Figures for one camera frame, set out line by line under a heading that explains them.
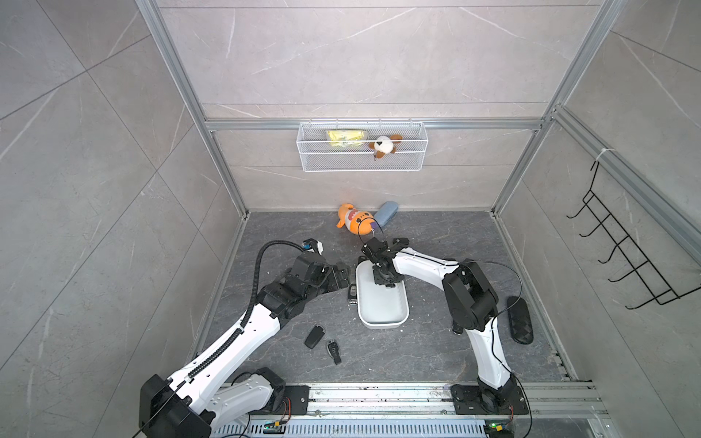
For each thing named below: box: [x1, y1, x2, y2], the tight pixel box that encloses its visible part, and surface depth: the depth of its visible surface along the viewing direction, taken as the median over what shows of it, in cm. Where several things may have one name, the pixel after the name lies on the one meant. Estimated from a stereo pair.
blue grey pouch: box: [374, 200, 399, 228], surface depth 118 cm
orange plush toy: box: [335, 202, 376, 236], surface depth 109 cm
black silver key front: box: [326, 339, 343, 365], surface depth 83 cm
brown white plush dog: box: [367, 134, 404, 159], surface depth 88 cm
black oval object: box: [507, 295, 534, 345], surface depth 87 cm
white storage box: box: [355, 260, 410, 330], surface depth 92 cm
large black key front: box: [303, 324, 325, 350], surface depth 86 cm
